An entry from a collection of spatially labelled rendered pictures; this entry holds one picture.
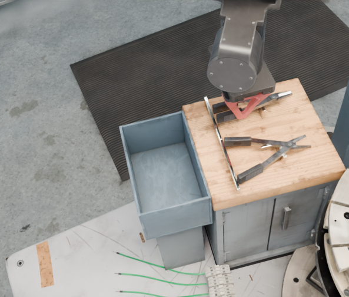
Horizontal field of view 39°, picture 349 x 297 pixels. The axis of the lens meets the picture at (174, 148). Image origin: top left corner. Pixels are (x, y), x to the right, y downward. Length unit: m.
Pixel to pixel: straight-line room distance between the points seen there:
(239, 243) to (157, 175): 0.19
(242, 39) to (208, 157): 0.25
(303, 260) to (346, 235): 0.31
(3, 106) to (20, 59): 0.31
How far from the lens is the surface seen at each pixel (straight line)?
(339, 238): 0.66
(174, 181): 0.82
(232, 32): 0.56
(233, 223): 0.80
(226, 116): 0.74
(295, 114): 0.80
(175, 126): 0.82
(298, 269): 0.95
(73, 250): 1.03
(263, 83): 0.67
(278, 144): 0.73
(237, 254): 0.92
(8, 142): 2.28
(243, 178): 0.69
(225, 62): 0.55
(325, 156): 0.76
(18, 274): 1.04
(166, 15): 2.64
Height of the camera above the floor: 1.68
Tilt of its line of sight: 55 degrees down
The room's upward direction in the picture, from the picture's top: 9 degrees counter-clockwise
